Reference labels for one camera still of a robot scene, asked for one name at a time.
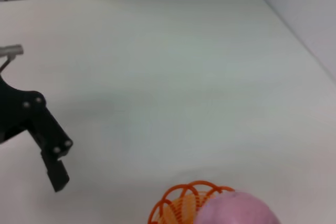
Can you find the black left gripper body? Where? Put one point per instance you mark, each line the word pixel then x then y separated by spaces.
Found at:
pixel 15 111

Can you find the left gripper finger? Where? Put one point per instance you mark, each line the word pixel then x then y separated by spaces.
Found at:
pixel 50 140

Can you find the orange plastic woven basket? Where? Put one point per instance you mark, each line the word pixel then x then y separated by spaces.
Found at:
pixel 178 205

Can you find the pink peach toy green leaf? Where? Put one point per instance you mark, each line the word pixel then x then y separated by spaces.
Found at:
pixel 236 211

